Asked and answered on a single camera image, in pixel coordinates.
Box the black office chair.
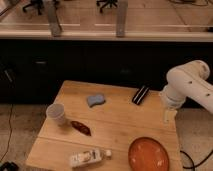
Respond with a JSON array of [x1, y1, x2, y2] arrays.
[[96, 0, 118, 13], [22, 0, 61, 16]]

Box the orange plate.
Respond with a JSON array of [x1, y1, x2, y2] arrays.
[[128, 137, 169, 171]]

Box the black cable left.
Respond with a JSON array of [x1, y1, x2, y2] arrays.
[[0, 103, 15, 163]]

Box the black device on floor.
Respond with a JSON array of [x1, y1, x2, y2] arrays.
[[0, 162, 19, 171]]

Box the dark red chili pepper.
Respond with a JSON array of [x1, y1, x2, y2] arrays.
[[71, 121, 91, 136]]

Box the black cable right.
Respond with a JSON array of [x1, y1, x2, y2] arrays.
[[179, 148, 213, 170]]

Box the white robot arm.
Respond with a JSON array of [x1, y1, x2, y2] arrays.
[[159, 60, 213, 123]]

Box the grey metal post right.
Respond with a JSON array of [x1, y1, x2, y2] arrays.
[[116, 0, 128, 37]]

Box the black cable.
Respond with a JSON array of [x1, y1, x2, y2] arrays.
[[179, 148, 213, 170], [0, 103, 15, 163]]

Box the grey metal post left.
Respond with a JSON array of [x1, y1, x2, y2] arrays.
[[44, 0, 62, 37]]

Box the black office chair left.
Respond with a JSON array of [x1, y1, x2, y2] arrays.
[[22, 0, 61, 16]]

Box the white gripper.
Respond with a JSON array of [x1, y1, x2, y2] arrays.
[[159, 85, 184, 123]]

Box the grey metal post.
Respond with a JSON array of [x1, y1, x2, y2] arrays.
[[44, 0, 62, 37], [116, 0, 128, 37]]

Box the black office chair right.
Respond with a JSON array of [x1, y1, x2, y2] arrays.
[[96, 0, 118, 13]]

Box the white plastic bottle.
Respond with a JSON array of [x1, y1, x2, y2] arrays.
[[69, 149, 112, 168]]

